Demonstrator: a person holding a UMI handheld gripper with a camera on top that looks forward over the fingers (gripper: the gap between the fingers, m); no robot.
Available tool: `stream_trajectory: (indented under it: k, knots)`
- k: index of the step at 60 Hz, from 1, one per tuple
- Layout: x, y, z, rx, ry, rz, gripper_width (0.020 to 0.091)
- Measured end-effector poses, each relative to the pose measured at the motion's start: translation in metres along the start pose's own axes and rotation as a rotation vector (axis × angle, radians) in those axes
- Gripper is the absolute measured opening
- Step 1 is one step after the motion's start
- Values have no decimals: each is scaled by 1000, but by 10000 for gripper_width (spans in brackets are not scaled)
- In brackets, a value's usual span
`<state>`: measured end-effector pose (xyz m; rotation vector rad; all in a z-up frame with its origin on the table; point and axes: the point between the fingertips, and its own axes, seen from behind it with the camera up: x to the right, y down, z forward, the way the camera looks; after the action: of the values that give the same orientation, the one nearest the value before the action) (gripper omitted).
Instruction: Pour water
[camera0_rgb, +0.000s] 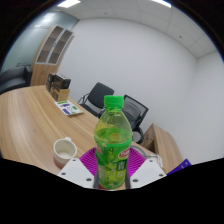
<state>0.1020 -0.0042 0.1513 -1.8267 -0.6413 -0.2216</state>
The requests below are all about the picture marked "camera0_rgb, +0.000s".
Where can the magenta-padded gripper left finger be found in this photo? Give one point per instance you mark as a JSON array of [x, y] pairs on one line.
[[75, 173]]

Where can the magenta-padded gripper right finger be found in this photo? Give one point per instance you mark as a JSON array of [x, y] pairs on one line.
[[148, 171]]

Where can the green drink bottle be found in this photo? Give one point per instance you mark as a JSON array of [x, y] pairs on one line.
[[112, 140]]

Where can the white and brown cup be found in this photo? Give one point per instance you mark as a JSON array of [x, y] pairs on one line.
[[64, 151]]

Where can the wooden side desk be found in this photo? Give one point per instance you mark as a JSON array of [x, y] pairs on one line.
[[163, 143]]

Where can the grey mesh office chair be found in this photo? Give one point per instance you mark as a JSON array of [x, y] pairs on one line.
[[136, 115]]

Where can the white printed leaflet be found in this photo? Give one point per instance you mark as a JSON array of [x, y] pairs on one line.
[[69, 108]]

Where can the tan cardboard box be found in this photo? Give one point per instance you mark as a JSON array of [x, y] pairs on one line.
[[61, 94]]

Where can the black office chair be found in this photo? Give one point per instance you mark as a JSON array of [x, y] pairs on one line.
[[100, 95]]

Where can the black glossy box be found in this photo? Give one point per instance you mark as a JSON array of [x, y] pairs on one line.
[[62, 81]]

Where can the dark brown box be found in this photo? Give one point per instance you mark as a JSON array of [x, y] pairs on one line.
[[49, 83]]

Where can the black sofa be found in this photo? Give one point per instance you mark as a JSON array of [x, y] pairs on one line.
[[13, 78]]

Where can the wooden shelf cabinet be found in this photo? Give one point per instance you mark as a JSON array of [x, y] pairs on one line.
[[50, 56]]

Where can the ceiling light panel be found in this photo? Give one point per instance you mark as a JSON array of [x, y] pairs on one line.
[[161, 2], [68, 3]]

